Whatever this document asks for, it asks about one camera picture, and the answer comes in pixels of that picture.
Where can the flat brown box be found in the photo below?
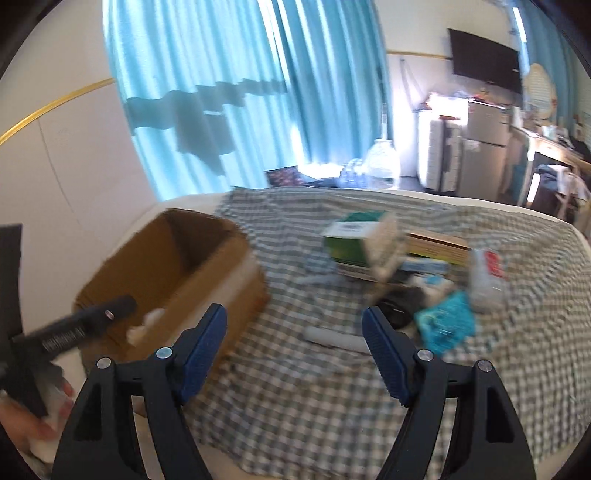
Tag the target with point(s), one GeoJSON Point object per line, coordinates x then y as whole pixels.
{"type": "Point", "coordinates": [438, 244]}

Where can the clear plastic wrapper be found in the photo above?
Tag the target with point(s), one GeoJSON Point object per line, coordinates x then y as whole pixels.
{"type": "Point", "coordinates": [316, 272]}

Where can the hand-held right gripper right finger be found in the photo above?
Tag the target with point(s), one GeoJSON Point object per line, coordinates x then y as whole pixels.
{"type": "Point", "coordinates": [383, 350]}

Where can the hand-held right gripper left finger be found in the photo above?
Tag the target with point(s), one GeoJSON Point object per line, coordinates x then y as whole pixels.
{"type": "Point", "coordinates": [205, 344]}

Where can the large clear water bottle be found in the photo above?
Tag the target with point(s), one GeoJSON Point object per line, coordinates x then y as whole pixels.
{"type": "Point", "coordinates": [383, 161]}

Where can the wooden side desk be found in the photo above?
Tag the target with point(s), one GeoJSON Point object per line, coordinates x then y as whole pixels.
{"type": "Point", "coordinates": [554, 147]}

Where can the white tube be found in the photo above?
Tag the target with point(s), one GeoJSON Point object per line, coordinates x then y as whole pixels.
{"type": "Point", "coordinates": [332, 339]}

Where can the dark patterned bag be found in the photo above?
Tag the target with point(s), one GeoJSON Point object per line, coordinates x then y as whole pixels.
{"type": "Point", "coordinates": [286, 176]}

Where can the green white carton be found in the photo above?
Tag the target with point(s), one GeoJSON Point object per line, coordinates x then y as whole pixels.
{"type": "Point", "coordinates": [351, 244]}

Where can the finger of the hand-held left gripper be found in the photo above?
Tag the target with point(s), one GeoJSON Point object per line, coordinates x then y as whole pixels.
{"type": "Point", "coordinates": [111, 310]}

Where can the green checked cloth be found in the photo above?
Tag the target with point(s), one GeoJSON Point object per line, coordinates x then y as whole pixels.
{"type": "Point", "coordinates": [300, 401]}

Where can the pack of small bottles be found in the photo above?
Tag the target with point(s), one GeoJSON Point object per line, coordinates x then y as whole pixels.
{"type": "Point", "coordinates": [353, 173]}

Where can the white drawer cabinet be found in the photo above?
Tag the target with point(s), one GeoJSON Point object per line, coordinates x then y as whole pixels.
{"type": "Point", "coordinates": [434, 147]}

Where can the black wall television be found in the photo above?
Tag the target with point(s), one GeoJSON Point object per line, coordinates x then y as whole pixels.
{"type": "Point", "coordinates": [485, 60]}

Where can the light blue flat box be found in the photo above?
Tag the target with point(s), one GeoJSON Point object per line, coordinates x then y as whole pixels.
{"type": "Point", "coordinates": [425, 266]}

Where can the silver refrigerator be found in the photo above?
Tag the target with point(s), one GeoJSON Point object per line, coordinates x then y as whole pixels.
{"type": "Point", "coordinates": [485, 147]}

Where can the black round object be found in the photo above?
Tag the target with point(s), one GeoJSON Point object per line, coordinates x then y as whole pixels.
{"type": "Point", "coordinates": [397, 309]}

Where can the teal packet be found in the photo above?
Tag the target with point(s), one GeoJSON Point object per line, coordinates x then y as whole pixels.
{"type": "Point", "coordinates": [445, 323]}

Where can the clear packet red label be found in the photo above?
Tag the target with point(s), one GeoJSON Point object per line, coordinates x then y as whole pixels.
{"type": "Point", "coordinates": [489, 277]}

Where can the brown cardboard box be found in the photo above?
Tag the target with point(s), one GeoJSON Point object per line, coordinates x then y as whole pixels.
{"type": "Point", "coordinates": [184, 258]}

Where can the teal curtain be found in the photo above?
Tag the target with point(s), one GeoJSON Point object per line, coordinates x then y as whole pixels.
{"type": "Point", "coordinates": [207, 60]}
{"type": "Point", "coordinates": [545, 32]}

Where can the white tissue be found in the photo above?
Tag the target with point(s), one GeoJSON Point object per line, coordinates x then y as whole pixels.
{"type": "Point", "coordinates": [51, 415]}

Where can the person's left hand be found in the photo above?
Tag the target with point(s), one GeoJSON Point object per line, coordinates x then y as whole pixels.
{"type": "Point", "coordinates": [18, 422]}

